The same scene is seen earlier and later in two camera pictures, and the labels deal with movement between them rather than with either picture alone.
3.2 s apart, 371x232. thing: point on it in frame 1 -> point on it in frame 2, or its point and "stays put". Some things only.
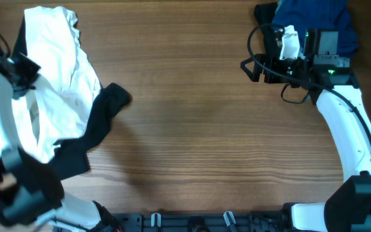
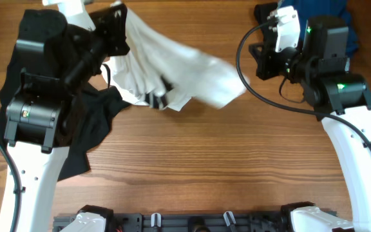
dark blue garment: [325, 15] stays put
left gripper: [24, 61] -> [111, 31]
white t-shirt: [61, 94] -> [158, 69]
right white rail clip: [229, 218] stays put
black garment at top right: [265, 13] stays put
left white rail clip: [158, 218] stays put
